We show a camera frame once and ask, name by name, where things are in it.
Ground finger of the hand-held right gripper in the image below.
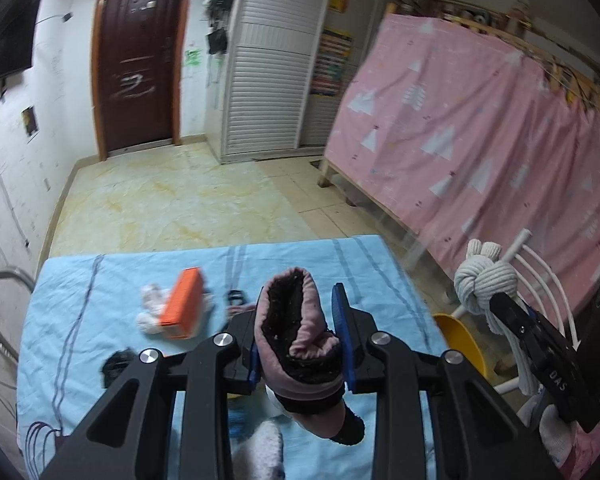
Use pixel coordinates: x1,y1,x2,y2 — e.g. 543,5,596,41
490,292,556,361

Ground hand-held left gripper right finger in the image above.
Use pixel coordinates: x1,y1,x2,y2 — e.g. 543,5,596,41
331,282,563,480

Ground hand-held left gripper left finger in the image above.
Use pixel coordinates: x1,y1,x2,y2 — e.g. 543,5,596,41
39,310,261,480

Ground pink and black fleece sock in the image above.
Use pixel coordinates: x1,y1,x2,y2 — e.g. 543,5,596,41
255,267,366,446

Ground yellow plastic bin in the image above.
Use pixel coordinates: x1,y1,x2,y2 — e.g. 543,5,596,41
432,312,488,386

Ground white tissue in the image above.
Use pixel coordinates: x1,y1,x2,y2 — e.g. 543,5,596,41
134,284,216,337

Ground white metal chair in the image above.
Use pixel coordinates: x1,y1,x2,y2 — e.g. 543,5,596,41
450,229,581,397

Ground black binder clip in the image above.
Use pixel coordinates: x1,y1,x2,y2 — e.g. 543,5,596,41
226,289,257,317

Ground white fluffy cloth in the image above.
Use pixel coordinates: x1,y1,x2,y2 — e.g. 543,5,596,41
232,420,286,480

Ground pink patterned clothing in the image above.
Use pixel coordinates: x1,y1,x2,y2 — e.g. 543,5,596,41
555,390,600,480

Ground orange box with white ends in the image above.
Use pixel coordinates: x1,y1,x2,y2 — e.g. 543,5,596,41
160,268,204,339

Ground small black object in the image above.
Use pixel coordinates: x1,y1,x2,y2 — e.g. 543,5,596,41
101,346,137,389

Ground light blue quilted cloth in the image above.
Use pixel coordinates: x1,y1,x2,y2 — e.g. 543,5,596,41
17,234,451,480

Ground pink printed bed sheet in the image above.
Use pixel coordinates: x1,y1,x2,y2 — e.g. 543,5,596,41
325,12,600,321

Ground white louvered wardrobe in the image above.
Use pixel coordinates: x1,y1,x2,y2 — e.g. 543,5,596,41
220,0,381,163

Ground row of assorted bottles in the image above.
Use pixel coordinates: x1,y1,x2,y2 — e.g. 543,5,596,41
432,0,531,28

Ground hanging black bags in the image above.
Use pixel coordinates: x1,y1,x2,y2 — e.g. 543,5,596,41
202,0,241,57

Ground dark brown door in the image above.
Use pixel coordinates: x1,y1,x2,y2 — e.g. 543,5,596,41
92,0,201,161

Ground knotted white rope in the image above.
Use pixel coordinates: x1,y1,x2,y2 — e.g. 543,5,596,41
453,239,543,397

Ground colourful wall poster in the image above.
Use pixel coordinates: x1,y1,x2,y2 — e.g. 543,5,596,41
310,27,353,97

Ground grey metal chair frame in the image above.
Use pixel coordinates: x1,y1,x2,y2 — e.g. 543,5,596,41
0,267,36,361

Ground white wall cable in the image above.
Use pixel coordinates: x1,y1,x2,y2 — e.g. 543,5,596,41
0,87,31,248

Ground wall-mounted black television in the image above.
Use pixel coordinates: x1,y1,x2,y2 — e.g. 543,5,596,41
0,0,45,88

